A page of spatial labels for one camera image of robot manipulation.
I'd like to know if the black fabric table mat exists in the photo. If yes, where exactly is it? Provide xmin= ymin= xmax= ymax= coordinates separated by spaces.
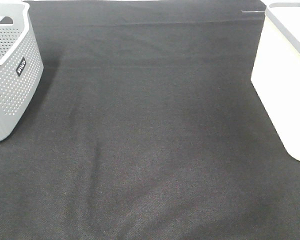
xmin=0 ymin=0 xmax=300 ymax=240

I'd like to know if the white plastic bin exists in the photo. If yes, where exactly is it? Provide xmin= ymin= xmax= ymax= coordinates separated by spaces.
xmin=251 ymin=1 xmax=300 ymax=161

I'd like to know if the grey perforated plastic basket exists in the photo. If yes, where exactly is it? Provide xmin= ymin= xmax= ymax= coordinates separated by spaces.
xmin=0 ymin=0 xmax=44 ymax=142

